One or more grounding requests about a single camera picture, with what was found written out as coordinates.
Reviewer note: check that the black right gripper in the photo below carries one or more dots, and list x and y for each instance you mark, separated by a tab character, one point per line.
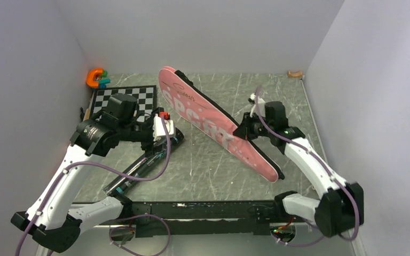
244	129

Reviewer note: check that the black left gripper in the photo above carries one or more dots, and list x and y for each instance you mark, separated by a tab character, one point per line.
149	146

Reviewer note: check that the pink racket bag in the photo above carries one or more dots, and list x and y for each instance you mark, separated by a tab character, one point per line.
206	115

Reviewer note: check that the black shuttlecock tube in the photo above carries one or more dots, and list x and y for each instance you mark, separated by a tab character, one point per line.
143	165

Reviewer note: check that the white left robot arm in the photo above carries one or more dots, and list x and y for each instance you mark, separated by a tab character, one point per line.
49	221

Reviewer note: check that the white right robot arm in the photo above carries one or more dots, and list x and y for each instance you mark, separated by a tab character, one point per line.
340	207

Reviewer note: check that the black white chessboard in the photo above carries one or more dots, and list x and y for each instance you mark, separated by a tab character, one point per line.
146	95

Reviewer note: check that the orange teal toy blocks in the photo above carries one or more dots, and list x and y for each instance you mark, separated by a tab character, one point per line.
97	78

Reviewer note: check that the small wooden arch block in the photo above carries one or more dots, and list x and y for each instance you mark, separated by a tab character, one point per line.
295	74

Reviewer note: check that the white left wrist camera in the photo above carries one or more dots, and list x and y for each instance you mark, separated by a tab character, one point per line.
163	125

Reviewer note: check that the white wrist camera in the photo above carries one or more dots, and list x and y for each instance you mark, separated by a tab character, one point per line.
163	125
258	105

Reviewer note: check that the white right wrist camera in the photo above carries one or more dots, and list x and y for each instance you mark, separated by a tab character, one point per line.
258	105

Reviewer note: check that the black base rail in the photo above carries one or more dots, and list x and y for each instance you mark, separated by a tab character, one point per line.
257	217

